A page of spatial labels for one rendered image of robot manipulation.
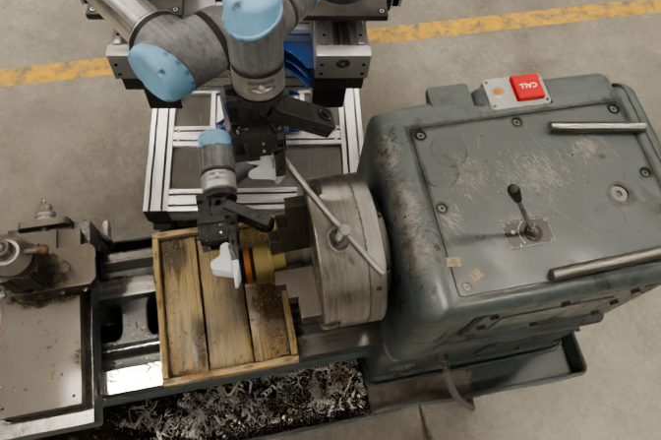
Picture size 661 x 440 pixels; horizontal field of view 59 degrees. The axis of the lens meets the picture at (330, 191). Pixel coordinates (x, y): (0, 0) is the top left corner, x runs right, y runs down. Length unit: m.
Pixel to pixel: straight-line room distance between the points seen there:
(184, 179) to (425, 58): 1.34
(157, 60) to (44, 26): 2.16
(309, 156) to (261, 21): 1.60
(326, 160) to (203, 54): 1.32
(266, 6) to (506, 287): 0.64
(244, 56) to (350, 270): 0.47
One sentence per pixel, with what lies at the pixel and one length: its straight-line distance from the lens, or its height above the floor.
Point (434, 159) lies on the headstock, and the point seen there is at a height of 1.26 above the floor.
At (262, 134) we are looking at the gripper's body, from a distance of 0.88.
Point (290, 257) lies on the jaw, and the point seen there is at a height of 1.05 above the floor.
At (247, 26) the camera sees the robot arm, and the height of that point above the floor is 1.67.
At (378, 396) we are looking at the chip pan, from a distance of 1.72.
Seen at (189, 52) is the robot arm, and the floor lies 1.42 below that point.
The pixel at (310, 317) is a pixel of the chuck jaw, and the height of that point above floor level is 1.10.
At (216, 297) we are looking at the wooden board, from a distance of 1.41.
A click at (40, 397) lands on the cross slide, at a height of 0.97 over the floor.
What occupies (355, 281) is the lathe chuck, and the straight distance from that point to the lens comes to 1.09.
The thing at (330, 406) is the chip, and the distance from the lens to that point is 1.67.
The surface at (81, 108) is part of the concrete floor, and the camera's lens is 2.84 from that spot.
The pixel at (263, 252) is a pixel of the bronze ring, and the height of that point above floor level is 1.12.
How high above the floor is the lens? 2.23
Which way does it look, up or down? 64 degrees down
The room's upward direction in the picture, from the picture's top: 9 degrees clockwise
